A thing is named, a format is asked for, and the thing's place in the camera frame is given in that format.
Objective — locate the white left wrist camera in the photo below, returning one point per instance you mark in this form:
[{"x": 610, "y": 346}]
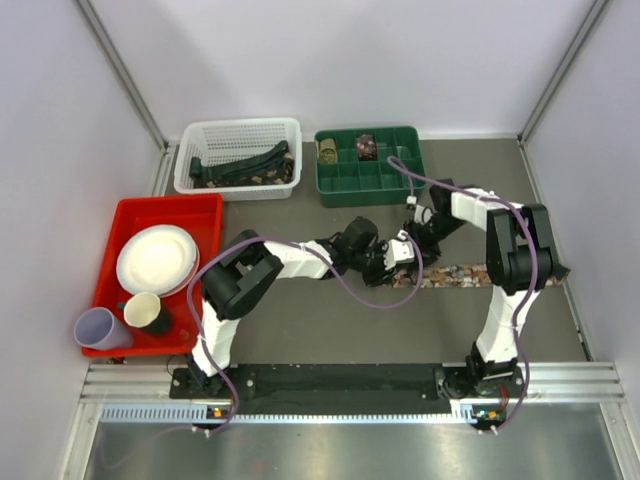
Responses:
[{"x": 399, "y": 250}]

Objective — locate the white perforated plastic basket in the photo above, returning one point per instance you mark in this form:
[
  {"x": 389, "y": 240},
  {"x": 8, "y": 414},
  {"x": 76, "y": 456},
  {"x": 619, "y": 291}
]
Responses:
[{"x": 230, "y": 141}]

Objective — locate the cream mug with dark outside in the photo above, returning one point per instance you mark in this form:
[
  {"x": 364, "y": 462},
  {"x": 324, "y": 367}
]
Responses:
[{"x": 146, "y": 312}]

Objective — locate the brown floral patterned tie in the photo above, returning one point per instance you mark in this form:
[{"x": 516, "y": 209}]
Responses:
[{"x": 467, "y": 275}]

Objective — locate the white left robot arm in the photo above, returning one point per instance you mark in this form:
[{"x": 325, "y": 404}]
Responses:
[{"x": 232, "y": 288}]

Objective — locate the green compartment tray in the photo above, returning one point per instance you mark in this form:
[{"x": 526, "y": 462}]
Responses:
[{"x": 352, "y": 166}]

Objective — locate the lavender plastic cup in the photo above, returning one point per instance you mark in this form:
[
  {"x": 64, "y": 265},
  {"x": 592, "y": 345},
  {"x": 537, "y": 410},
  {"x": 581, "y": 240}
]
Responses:
[{"x": 99, "y": 329}]

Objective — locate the aluminium frame rail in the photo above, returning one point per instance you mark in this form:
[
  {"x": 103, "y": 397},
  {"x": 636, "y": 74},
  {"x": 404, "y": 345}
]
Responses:
[{"x": 145, "y": 393}]

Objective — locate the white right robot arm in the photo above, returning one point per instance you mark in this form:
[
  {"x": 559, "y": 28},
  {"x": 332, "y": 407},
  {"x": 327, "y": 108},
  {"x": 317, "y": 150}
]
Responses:
[{"x": 520, "y": 259}]

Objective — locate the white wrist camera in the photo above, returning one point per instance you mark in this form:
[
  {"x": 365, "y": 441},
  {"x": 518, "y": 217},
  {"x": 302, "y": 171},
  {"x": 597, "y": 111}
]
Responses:
[
  {"x": 399, "y": 250},
  {"x": 421, "y": 214}
]

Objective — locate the dark floral tie in basket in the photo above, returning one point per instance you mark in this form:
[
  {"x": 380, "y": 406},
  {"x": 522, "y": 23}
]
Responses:
[{"x": 260, "y": 175}]

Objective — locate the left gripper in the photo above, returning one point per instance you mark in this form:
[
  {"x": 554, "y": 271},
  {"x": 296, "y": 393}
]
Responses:
[{"x": 379, "y": 274}]

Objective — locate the rolled dark floral tie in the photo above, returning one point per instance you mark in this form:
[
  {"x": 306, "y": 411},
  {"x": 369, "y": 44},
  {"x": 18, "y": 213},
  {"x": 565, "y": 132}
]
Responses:
[{"x": 366, "y": 147}]

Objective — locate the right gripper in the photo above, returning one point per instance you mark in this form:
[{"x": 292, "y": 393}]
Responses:
[{"x": 427, "y": 252}]

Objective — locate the white plate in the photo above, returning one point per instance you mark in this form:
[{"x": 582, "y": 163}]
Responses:
[{"x": 158, "y": 259}]

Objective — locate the rolled olive tie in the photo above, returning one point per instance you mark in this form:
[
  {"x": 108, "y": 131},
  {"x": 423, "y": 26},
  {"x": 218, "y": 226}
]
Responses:
[{"x": 327, "y": 152}]

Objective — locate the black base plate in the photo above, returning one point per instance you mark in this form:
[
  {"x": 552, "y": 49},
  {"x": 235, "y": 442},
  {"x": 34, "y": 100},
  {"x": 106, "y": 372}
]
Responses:
[{"x": 362, "y": 389}]

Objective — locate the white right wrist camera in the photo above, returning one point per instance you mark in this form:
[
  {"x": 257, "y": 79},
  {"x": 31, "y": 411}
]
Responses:
[{"x": 421, "y": 214}]

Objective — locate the dark green tie in basket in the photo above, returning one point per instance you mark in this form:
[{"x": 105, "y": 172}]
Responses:
[{"x": 240, "y": 162}]

